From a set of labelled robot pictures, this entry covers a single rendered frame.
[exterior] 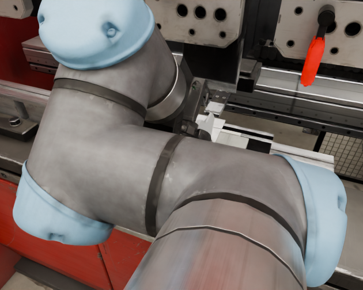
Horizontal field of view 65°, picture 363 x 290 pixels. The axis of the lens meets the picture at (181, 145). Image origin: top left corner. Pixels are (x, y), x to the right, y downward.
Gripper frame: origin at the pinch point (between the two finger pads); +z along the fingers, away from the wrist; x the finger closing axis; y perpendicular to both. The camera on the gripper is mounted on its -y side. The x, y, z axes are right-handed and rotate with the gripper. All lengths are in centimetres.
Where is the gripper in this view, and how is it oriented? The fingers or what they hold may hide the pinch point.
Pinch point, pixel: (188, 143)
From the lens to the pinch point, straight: 51.9
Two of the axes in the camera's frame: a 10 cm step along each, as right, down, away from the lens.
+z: 2.4, 2.0, 9.5
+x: -9.3, -2.4, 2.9
